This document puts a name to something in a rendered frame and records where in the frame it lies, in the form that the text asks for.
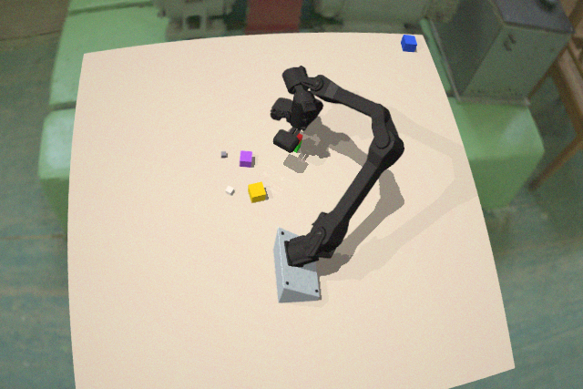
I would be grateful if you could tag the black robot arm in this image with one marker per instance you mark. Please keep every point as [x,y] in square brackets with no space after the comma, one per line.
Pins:
[329,229]

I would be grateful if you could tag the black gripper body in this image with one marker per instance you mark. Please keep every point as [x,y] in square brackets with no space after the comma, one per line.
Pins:
[286,140]

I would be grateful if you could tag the blue cube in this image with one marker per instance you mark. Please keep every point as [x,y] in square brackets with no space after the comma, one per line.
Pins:
[408,43]

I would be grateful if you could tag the purple cube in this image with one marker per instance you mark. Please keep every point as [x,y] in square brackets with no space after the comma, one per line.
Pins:
[245,159]

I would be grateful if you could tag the yellow cube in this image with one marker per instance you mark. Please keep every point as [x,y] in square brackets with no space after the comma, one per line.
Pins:
[256,192]

